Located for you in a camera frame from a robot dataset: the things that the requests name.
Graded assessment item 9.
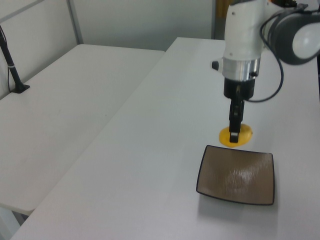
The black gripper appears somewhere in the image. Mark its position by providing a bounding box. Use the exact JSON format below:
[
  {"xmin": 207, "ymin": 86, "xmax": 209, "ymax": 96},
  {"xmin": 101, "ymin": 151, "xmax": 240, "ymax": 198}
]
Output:
[{"xmin": 222, "ymin": 77, "xmax": 257, "ymax": 144}]

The brown square ceramic plate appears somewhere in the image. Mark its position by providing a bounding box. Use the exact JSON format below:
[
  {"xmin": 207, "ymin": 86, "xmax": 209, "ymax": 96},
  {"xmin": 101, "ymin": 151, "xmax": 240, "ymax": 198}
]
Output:
[{"xmin": 195, "ymin": 144, "xmax": 276, "ymax": 207}]

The yellow potato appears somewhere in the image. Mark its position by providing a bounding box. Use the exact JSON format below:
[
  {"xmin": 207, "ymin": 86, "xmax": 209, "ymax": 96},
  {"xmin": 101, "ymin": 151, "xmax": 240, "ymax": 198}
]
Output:
[{"xmin": 218, "ymin": 124, "xmax": 254, "ymax": 149}]

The black pole with base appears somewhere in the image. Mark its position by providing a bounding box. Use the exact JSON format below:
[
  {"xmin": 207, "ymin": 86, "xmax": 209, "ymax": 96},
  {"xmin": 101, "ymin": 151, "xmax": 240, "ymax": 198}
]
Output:
[{"xmin": 0, "ymin": 24, "xmax": 31, "ymax": 94}]

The white side table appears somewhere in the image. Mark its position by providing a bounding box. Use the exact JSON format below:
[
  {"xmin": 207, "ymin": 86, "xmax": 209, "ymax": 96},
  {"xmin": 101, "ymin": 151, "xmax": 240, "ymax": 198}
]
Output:
[{"xmin": 0, "ymin": 44, "xmax": 166, "ymax": 216}]

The grey metal partition post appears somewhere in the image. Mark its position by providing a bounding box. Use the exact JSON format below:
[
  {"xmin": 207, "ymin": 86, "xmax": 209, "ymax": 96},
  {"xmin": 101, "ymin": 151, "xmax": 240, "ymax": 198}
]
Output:
[{"xmin": 66, "ymin": 0, "xmax": 84, "ymax": 46}]

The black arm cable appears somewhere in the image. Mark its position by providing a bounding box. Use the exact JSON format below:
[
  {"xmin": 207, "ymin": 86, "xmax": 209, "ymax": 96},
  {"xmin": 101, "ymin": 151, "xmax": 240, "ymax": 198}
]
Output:
[{"xmin": 247, "ymin": 4, "xmax": 311, "ymax": 103}]

